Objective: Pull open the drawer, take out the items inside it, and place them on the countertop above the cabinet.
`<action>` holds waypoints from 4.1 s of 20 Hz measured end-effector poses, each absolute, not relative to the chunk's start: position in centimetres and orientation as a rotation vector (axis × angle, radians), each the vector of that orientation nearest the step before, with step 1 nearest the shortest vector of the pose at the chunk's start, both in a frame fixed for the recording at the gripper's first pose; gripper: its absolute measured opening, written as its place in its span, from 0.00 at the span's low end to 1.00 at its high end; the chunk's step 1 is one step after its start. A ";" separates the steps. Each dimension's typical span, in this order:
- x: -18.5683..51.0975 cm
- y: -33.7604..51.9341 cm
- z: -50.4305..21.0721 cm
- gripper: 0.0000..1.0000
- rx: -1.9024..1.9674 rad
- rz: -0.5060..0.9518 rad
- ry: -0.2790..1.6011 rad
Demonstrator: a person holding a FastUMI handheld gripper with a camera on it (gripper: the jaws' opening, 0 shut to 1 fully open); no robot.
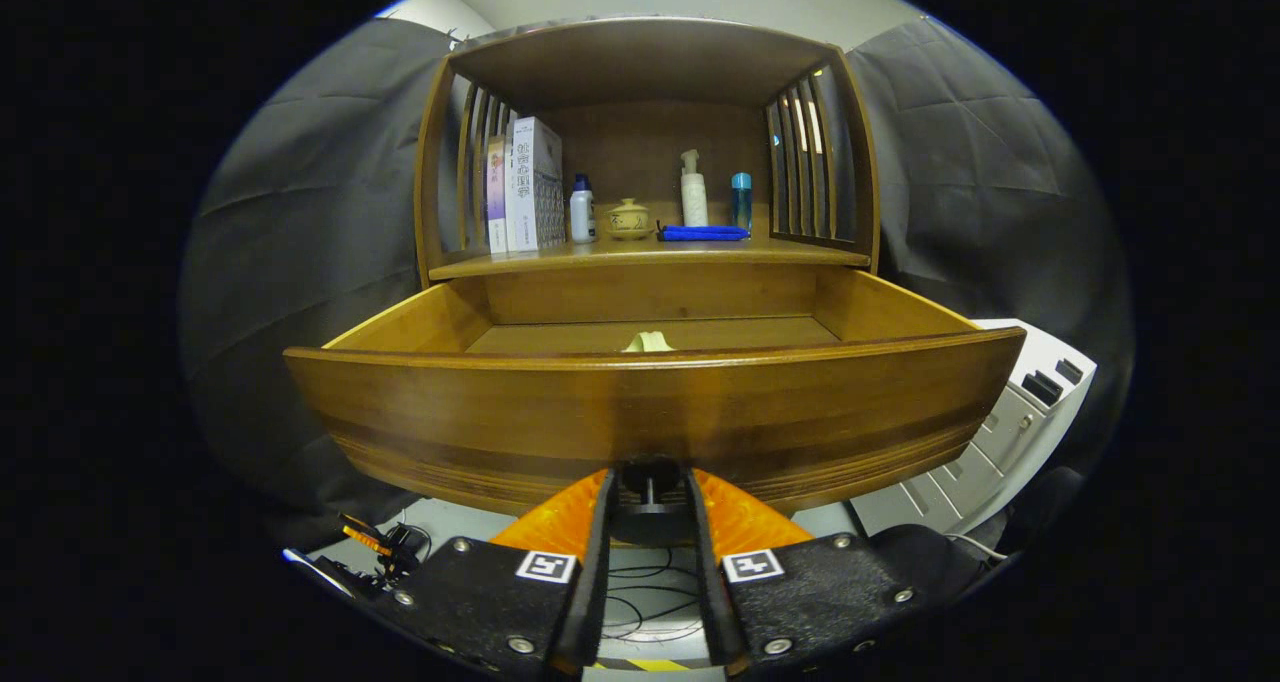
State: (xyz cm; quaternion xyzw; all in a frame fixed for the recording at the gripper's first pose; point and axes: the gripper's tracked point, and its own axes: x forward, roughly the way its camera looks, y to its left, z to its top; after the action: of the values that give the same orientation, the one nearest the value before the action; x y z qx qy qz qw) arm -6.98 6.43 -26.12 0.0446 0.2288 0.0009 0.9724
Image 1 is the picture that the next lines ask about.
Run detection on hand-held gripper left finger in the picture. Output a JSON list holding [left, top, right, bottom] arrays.
[[385, 467, 614, 678]]

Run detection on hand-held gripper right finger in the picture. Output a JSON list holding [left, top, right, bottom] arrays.
[[685, 467, 986, 678]]

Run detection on white drawer unit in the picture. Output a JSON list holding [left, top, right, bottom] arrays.
[[850, 319, 1098, 538]]

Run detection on wooden countertop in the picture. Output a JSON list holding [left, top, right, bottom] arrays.
[[428, 234, 873, 281]]

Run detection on yellow lidded teacup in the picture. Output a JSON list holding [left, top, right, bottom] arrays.
[[605, 198, 654, 242]]

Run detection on white bottle blue cap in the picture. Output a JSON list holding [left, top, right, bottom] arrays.
[[569, 173, 597, 245]]

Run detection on blue folded cloth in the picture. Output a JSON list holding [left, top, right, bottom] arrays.
[[657, 223, 751, 243]]

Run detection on purple book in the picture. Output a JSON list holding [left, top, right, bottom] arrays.
[[486, 135, 509, 255]]

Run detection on white pump bottle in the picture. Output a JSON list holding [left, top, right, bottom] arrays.
[[680, 149, 709, 228]]

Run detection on white book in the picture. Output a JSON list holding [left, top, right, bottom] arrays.
[[503, 116, 564, 254]]

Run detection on black backdrop cloth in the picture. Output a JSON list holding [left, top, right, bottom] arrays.
[[180, 17, 1136, 553]]

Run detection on floor cables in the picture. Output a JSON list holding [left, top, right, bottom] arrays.
[[600, 547, 711, 645]]

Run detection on white cable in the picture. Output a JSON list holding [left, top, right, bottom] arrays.
[[945, 532, 1009, 563]]

